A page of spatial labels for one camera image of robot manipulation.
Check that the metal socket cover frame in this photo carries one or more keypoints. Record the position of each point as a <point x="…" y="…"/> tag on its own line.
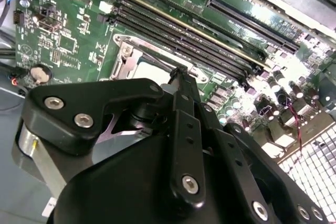
<point x="131" y="62"/>

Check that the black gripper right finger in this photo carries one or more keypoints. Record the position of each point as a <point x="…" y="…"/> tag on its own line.
<point x="220" y="140"/>

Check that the silver-topped CPU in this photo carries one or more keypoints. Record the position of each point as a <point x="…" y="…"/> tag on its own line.
<point x="149" y="73"/>

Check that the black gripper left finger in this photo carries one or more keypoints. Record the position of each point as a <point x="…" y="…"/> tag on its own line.
<point x="78" y="98"/>

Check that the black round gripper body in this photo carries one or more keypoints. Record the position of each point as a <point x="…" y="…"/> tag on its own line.
<point x="118" y="195"/>

